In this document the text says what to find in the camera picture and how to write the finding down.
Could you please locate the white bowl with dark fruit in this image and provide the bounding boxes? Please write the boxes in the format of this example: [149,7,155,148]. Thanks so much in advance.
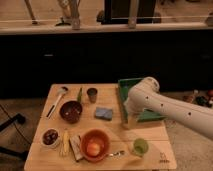
[41,128,60,149]

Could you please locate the black chair base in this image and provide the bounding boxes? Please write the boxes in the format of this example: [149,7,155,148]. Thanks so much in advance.
[0,105,30,161]

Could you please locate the green vegetable piece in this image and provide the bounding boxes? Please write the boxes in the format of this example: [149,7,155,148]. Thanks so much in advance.
[77,87,83,103]

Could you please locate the orange fruit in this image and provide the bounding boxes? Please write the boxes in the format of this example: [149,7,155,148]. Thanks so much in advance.
[87,143,100,156]

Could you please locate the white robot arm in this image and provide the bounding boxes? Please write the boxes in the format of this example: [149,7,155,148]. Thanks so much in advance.
[124,77,213,140]

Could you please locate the small wooden block board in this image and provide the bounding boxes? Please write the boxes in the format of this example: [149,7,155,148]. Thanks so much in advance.
[69,135,83,161]

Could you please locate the blue sponge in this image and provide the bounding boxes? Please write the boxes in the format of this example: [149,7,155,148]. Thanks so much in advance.
[94,107,113,121]

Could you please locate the dark red bowl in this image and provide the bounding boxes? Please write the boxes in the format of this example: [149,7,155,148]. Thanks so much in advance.
[59,101,83,124]

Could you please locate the green plastic cup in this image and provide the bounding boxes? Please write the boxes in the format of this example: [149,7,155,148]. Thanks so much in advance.
[133,138,149,157]

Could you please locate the green plastic tray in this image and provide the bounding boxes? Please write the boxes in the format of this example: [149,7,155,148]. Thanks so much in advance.
[118,78,164,123]

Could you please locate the silver spoon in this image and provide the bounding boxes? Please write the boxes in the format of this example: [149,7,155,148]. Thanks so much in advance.
[107,150,125,157]

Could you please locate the dark metal cup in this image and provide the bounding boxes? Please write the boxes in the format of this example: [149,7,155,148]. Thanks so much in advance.
[87,88,98,103]

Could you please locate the orange bowl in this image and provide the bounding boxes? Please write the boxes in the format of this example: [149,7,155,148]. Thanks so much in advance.
[80,129,110,163]

